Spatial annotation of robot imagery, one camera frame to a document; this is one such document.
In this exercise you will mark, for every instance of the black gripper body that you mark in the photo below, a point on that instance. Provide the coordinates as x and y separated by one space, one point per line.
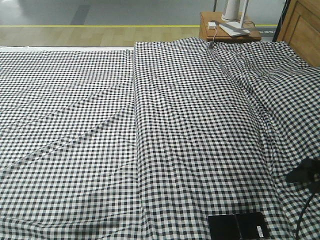
305 173

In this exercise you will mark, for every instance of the black foldable phone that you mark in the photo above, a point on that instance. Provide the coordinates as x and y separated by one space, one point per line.
240 226

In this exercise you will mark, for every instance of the white desk lamp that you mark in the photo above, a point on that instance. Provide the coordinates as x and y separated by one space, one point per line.
234 28

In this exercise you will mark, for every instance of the checkered bed sheet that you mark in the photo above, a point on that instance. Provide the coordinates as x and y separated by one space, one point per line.
68 166

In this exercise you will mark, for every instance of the wooden headboard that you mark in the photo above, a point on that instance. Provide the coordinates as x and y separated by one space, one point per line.
301 30

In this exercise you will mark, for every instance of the wooden bedside table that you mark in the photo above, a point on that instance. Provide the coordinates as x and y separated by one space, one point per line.
219 35

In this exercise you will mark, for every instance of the white charger adapter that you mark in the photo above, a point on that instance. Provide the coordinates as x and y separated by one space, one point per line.
211 25

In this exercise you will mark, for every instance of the white cylindrical appliance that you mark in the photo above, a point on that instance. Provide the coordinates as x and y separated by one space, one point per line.
231 10

